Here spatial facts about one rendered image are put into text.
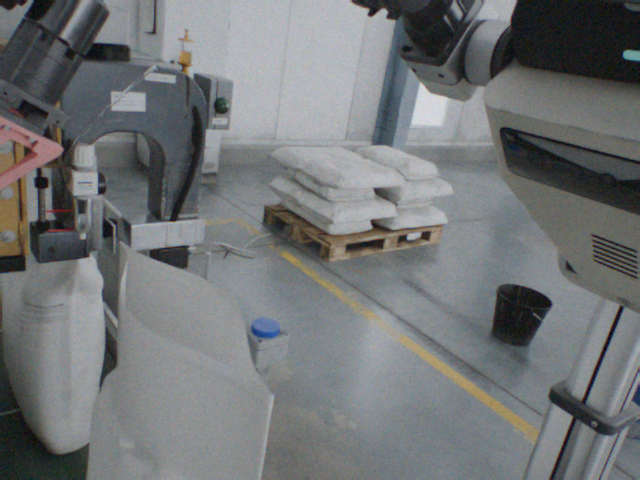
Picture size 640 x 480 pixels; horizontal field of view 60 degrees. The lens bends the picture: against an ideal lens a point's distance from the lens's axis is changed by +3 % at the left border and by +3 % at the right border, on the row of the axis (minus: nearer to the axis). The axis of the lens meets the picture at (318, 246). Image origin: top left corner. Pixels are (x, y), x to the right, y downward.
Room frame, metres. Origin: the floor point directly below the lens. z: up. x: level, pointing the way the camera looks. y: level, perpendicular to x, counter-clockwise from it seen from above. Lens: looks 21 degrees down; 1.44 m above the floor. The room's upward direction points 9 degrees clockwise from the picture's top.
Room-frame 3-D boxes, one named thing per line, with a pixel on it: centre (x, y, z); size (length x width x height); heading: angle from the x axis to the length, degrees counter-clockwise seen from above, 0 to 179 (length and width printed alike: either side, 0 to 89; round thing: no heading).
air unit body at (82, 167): (0.83, 0.38, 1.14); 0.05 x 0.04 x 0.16; 130
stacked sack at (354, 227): (3.87, 0.00, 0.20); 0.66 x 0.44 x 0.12; 40
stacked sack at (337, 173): (3.76, -0.17, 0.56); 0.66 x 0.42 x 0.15; 130
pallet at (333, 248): (4.12, -0.25, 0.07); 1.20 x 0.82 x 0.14; 132
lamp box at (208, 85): (1.04, 0.24, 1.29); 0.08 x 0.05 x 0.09; 40
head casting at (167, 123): (1.04, 0.43, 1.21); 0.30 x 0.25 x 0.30; 40
